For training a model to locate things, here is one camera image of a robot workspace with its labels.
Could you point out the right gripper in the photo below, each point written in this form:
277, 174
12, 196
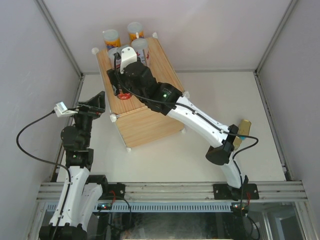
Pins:
115, 82

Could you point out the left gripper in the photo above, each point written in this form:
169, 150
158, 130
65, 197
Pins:
96, 104

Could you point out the dark tomato tin can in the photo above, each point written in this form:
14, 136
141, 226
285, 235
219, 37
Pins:
124, 96

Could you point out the pink porridge can clear lid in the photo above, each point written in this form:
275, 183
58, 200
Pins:
141, 47

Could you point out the pink red porridge can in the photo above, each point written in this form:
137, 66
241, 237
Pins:
114, 55

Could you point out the yellow porridge can with spoon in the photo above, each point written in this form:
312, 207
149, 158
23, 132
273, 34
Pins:
135, 30

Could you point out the rectangular fish tin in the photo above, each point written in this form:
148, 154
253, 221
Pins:
237, 143

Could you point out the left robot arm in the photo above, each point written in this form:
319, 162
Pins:
81, 189

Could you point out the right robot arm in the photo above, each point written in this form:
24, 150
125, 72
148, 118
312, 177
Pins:
162, 97

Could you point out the wooden cube cabinet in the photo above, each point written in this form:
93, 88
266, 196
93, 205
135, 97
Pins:
136, 123

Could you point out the rectangular blue gold tin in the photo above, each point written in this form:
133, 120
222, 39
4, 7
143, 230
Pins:
244, 129

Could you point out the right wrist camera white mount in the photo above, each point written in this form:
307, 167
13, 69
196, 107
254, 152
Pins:
128, 56

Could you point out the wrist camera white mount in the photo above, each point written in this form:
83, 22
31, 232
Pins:
61, 110
128, 56

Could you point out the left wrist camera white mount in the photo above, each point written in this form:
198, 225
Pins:
61, 110

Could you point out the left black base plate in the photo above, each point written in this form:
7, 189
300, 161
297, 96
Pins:
113, 191

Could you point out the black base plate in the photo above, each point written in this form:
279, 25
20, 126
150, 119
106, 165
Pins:
222, 191
113, 191

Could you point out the blue slotted cable duct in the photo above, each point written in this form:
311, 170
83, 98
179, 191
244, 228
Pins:
163, 207

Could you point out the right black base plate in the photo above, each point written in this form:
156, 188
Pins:
222, 191

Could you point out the aluminium mounting rail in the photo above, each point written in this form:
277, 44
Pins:
269, 191

